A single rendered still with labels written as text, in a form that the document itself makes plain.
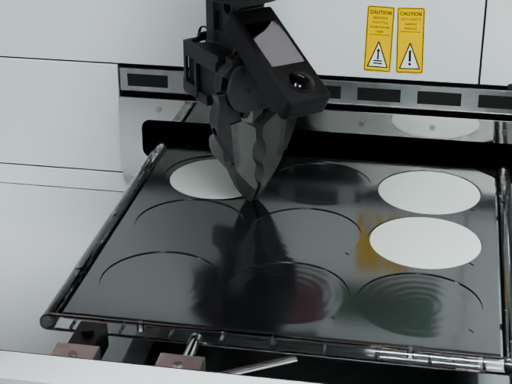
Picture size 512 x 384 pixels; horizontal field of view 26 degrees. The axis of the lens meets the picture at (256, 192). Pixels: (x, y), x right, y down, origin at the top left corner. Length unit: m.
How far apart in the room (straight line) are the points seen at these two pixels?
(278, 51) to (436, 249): 0.22
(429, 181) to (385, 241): 0.14
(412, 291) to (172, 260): 0.21
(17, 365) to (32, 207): 0.54
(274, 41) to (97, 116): 0.33
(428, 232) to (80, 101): 0.44
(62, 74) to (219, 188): 0.26
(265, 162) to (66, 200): 0.31
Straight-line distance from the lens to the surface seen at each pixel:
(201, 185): 1.10
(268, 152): 1.05
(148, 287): 0.93
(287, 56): 0.98
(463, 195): 1.10
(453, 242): 1.01
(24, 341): 1.02
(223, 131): 1.01
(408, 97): 1.18
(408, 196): 1.09
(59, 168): 1.30
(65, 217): 1.24
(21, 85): 1.27
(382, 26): 1.16
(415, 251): 0.99
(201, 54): 1.03
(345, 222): 1.04
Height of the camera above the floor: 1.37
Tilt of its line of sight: 25 degrees down
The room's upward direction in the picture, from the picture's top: straight up
